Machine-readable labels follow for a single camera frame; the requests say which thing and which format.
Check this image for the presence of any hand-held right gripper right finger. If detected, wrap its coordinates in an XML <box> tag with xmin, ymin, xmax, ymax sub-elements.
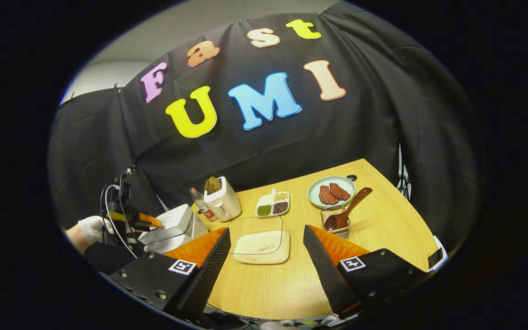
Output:
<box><xmin>302</xmin><ymin>225</ymin><xmax>429</xmax><ymax>321</ymax></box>

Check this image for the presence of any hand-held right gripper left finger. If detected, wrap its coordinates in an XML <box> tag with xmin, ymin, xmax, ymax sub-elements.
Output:
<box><xmin>108</xmin><ymin>228</ymin><xmax>231</xmax><ymax>321</ymax></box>

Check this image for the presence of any white rice cooker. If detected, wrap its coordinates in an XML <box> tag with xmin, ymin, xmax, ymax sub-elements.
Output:
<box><xmin>138</xmin><ymin>204</ymin><xmax>209</xmax><ymax>253</ymax></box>

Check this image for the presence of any metal wire chopstick holder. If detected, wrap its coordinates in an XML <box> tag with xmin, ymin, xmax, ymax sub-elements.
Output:
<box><xmin>320</xmin><ymin>205</ymin><xmax>351</xmax><ymax>239</ymax></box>

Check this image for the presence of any clear box of white rice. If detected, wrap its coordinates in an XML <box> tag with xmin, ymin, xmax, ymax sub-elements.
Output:
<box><xmin>227</xmin><ymin>214</ymin><xmax>290</xmax><ymax>265</ymax></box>

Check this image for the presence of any brown wooden spoon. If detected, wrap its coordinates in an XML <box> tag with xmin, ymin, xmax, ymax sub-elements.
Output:
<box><xmin>324</xmin><ymin>187</ymin><xmax>373</xmax><ymax>231</ymax></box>

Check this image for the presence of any clear plastic water bottle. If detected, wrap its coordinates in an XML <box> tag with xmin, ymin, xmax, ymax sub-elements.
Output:
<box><xmin>189</xmin><ymin>187</ymin><xmax>218</xmax><ymax>223</ymax></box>

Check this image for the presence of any white toaster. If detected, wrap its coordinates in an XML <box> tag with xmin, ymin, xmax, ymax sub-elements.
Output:
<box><xmin>203</xmin><ymin>176</ymin><xmax>242</xmax><ymax>222</ymax></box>

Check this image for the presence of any red meat piece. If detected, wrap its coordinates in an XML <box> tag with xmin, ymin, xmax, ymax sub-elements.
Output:
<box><xmin>329</xmin><ymin>183</ymin><xmax>352</xmax><ymax>201</ymax></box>
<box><xmin>319</xmin><ymin>185</ymin><xmax>339</xmax><ymax>205</ymax></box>

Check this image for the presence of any pale green plate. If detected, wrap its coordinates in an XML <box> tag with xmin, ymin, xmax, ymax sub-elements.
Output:
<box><xmin>308</xmin><ymin>176</ymin><xmax>356</xmax><ymax>209</ymax></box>

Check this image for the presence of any white divided bean dish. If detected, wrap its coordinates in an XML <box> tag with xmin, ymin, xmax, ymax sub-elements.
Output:
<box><xmin>255</xmin><ymin>188</ymin><xmax>290</xmax><ymax>218</ymax></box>

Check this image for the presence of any black tripod stand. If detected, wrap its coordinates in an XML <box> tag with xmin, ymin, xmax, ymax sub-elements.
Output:
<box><xmin>397</xmin><ymin>144</ymin><xmax>413</xmax><ymax>202</ymax></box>

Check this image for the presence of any black backdrop cloth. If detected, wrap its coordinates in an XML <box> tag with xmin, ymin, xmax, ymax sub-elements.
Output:
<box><xmin>48</xmin><ymin>0</ymin><xmax>480</xmax><ymax>257</ymax></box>

